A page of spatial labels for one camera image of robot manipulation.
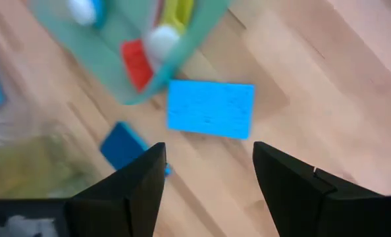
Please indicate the blue dish brush white head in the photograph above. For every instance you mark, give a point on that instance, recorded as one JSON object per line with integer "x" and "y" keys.
{"x": 82, "y": 11}

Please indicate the yellow-green long brush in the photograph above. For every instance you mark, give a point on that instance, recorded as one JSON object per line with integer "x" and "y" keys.
{"x": 185, "y": 13}

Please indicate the clear yellow-green soap bottle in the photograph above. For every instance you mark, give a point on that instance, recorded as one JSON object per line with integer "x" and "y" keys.
{"x": 34, "y": 168}

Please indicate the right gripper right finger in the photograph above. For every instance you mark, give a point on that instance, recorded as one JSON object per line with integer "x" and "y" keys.
{"x": 297, "y": 204}

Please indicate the teal plastic sink caddy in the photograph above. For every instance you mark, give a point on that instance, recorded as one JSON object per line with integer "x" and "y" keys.
{"x": 96, "y": 49}

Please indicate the yellow brush with white head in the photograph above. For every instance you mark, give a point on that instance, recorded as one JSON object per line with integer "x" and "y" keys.
{"x": 162, "y": 41}

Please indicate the clear plastic bin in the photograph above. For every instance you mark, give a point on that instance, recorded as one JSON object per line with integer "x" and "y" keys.
{"x": 17, "y": 121}

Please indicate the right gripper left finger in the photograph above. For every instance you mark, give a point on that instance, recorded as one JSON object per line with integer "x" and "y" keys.
{"x": 123, "y": 204}

